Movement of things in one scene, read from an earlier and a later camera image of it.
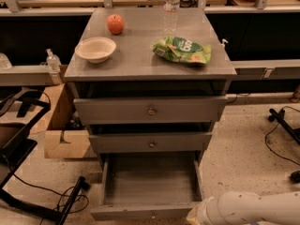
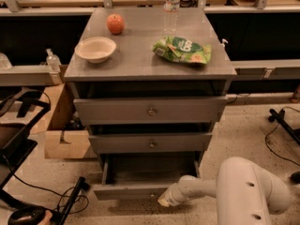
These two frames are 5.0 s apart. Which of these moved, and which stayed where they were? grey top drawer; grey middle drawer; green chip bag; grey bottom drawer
Moved: grey bottom drawer
Stayed: grey middle drawer; green chip bag; grey top drawer
